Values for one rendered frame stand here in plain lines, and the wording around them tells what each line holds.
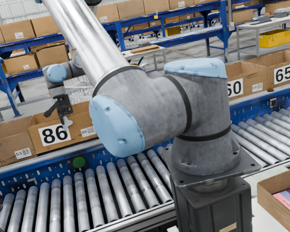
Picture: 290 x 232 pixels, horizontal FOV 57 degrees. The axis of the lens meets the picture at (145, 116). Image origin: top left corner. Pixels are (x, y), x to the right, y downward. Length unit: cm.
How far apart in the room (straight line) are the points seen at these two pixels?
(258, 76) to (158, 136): 147
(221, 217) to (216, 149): 21
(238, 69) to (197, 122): 163
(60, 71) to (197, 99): 96
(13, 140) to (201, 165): 120
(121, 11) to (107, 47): 548
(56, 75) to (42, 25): 463
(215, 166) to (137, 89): 28
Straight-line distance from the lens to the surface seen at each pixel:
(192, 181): 69
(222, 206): 79
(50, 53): 582
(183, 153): 71
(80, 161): 163
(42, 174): 172
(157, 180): 141
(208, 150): 68
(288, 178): 130
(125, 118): 53
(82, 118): 162
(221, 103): 67
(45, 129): 163
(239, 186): 81
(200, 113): 63
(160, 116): 56
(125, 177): 149
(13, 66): 595
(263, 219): 119
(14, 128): 195
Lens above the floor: 157
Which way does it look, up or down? 22 degrees down
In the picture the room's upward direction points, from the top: 11 degrees counter-clockwise
